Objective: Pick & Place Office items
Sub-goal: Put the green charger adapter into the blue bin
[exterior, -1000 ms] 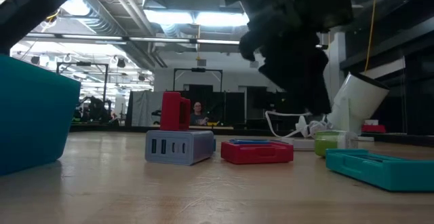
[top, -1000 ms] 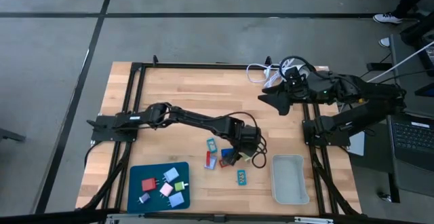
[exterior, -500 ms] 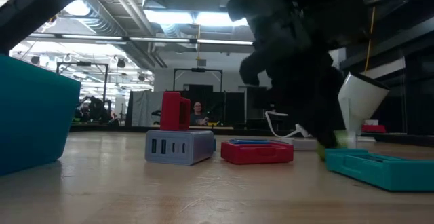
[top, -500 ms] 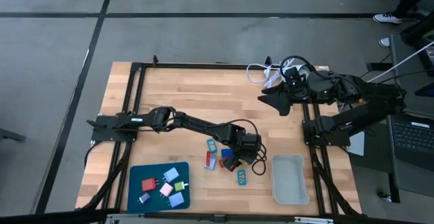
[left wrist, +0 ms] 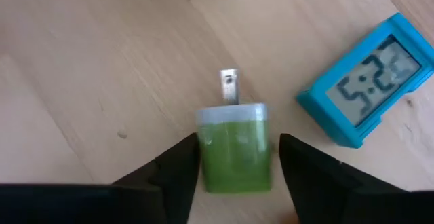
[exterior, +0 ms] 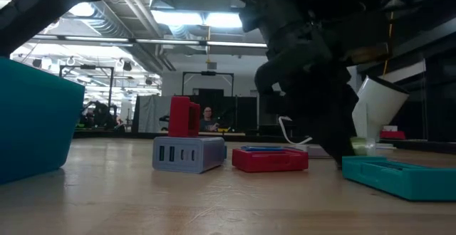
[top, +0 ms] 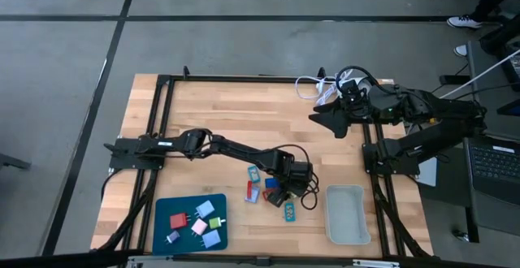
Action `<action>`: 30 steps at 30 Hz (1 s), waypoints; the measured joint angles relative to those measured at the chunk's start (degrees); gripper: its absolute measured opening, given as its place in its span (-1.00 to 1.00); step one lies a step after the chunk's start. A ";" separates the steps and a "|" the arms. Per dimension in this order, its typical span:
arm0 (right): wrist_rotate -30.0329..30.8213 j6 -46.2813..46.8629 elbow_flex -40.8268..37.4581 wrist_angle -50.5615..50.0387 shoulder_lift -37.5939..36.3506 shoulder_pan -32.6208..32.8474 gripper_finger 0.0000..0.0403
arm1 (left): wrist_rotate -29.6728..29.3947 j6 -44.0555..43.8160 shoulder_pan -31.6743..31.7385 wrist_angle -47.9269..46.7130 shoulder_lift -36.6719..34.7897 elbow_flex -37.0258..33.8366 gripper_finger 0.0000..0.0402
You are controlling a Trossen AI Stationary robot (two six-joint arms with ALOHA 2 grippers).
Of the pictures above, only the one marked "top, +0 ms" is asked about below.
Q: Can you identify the red wall charger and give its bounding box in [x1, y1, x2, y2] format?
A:
[169, 212, 191, 231]

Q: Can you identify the grey plastic bin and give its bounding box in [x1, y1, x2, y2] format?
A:
[324, 184, 372, 246]

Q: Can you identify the black chair leg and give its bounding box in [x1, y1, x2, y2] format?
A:
[0, 153, 33, 171]

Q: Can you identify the white lamp cable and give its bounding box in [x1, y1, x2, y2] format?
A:
[295, 69, 354, 106]

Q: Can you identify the black metal table frame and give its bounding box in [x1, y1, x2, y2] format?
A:
[91, 65, 436, 268]

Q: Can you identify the white paper sheet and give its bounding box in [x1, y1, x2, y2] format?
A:
[416, 157, 439, 188]

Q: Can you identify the teal rectangular tray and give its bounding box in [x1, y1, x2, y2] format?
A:
[152, 193, 229, 256]

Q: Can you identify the grey-blue multiport charger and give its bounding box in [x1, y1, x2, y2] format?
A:
[244, 184, 261, 205]

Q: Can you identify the dark grey laptop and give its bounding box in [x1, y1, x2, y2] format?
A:
[465, 136, 520, 206]

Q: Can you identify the long white cable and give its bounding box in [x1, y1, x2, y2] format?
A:
[438, 48, 520, 99]

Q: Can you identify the grey side desk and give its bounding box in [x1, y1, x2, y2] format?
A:
[466, 40, 520, 236]

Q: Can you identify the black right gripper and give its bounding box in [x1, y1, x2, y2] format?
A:
[307, 91, 381, 139]

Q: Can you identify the light blue wall charger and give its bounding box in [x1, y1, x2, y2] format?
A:
[201, 229, 223, 249]
[194, 200, 216, 219]

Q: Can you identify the pink wall charger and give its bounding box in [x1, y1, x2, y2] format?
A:
[190, 218, 209, 237]

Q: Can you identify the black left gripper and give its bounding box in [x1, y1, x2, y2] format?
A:
[267, 160, 314, 209]

